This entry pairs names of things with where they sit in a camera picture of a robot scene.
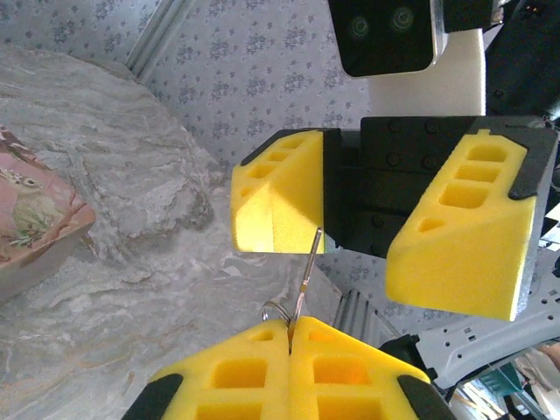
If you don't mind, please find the black clamp block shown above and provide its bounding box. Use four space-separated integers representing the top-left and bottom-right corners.
378 333 439 382

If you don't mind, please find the aluminium frame post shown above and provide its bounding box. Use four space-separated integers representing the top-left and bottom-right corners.
125 0 177 81

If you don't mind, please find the silver metal key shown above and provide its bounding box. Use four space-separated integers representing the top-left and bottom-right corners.
286 227 326 356

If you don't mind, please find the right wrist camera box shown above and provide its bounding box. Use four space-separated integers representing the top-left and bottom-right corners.
327 0 487 119

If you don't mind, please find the aluminium table edge rail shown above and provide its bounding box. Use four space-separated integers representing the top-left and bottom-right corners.
334 287 397 349

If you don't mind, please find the grey perforated metal bracket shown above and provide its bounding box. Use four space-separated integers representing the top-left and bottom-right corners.
414 296 560 391

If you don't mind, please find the silver key ring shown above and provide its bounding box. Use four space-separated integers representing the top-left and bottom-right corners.
261 300 288 328

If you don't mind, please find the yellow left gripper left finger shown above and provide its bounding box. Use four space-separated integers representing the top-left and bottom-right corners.
121 318 294 420

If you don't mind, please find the pink illustrated storybook box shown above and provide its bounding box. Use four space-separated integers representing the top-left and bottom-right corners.
0 123 97 305

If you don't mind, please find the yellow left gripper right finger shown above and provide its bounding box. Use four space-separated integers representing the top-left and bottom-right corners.
289 316 457 420

